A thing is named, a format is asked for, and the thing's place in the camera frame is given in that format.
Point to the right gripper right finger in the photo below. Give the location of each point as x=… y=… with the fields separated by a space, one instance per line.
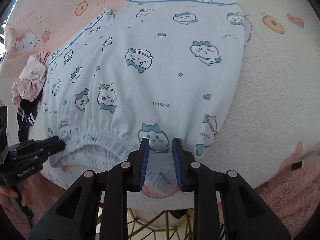
x=225 y=205

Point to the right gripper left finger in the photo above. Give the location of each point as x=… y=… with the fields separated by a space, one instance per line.
x=75 y=213

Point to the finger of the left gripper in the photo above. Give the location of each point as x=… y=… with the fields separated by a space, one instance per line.
x=39 y=145
x=36 y=151

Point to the light blue cartoon pajama pants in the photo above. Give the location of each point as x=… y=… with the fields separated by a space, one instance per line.
x=156 y=70

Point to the person's left hand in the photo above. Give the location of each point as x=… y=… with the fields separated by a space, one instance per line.
x=7 y=192

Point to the navy striped garment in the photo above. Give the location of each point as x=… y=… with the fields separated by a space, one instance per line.
x=26 y=115

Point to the pink fuzzy right sleeve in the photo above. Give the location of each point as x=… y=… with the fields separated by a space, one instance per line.
x=293 y=196

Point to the pink cartoon pajama garment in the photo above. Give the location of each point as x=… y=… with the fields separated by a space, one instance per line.
x=31 y=80

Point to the gold wire stool frame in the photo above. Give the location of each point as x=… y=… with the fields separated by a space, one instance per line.
x=160 y=224

